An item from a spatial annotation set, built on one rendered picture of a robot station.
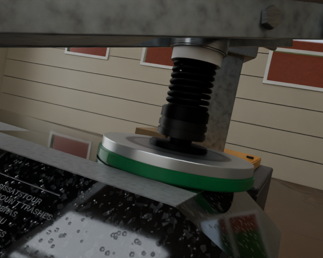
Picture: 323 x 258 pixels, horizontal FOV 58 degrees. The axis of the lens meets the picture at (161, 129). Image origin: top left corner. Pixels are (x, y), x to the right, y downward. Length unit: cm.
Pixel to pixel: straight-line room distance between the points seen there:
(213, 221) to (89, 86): 753
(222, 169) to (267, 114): 607
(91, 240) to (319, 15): 42
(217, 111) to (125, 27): 84
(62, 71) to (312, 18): 801
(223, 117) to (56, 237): 92
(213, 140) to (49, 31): 90
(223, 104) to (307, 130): 536
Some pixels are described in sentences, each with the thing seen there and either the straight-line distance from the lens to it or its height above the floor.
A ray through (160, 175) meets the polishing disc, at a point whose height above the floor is 83.
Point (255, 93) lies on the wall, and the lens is 643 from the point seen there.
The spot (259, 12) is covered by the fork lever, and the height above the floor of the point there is 104.
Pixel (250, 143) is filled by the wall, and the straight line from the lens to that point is 639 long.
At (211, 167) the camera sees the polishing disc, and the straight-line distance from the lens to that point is 32.
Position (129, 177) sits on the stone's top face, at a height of 82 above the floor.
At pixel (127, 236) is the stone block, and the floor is 79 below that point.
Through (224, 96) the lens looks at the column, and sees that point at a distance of 112.
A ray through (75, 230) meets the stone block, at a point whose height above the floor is 79.
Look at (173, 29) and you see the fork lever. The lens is 33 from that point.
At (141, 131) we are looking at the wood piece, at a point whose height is 82.
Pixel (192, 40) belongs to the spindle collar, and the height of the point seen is 99.
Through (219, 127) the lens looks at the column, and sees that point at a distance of 111.
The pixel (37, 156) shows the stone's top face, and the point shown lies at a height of 82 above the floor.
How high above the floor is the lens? 90
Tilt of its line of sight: 4 degrees down
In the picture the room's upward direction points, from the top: 11 degrees clockwise
